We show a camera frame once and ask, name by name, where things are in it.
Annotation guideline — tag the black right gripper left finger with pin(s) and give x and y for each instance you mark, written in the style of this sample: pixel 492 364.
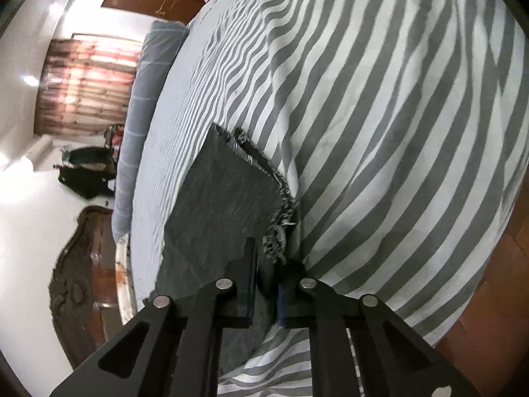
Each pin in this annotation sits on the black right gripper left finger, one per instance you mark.
pixel 172 347

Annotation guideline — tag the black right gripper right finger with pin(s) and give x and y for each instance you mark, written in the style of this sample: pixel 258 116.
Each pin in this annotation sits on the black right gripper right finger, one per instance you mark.
pixel 360 346

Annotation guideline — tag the dark grey denim pant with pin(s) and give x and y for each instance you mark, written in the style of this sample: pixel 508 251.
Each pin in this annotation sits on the dark grey denim pant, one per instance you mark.
pixel 231 193

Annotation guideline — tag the dark wooden headboard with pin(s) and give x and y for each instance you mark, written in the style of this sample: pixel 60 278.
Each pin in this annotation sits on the dark wooden headboard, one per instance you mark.
pixel 83 289

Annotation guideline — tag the floral white orange pillow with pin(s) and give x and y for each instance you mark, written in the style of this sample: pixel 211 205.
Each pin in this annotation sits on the floral white orange pillow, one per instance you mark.
pixel 124 280

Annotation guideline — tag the dark clothes on rack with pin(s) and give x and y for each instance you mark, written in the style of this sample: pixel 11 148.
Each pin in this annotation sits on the dark clothes on rack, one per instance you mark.
pixel 87 171

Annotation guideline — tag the white air conditioner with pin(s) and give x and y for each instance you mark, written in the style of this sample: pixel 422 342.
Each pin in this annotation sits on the white air conditioner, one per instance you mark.
pixel 36 153

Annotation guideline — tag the grey white striped bedsheet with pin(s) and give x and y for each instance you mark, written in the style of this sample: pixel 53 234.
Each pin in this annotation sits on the grey white striped bedsheet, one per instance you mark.
pixel 400 126

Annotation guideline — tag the brown striped curtain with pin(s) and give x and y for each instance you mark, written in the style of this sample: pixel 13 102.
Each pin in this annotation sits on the brown striped curtain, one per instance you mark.
pixel 85 85

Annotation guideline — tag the grey blue folded blanket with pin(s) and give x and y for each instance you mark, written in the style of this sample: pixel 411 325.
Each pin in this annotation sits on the grey blue folded blanket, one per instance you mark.
pixel 160 48

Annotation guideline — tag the brown wooden door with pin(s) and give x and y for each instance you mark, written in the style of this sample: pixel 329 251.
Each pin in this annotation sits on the brown wooden door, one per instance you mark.
pixel 170 10

